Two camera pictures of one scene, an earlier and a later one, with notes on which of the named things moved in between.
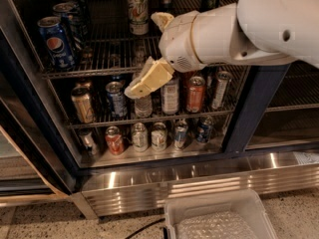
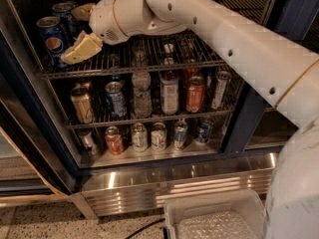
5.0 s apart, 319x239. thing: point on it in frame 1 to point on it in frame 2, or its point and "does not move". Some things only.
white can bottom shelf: (140, 137) does not move
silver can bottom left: (89, 143) does not move
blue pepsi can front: (56, 44) does not move
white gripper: (176, 44) to (102, 21)
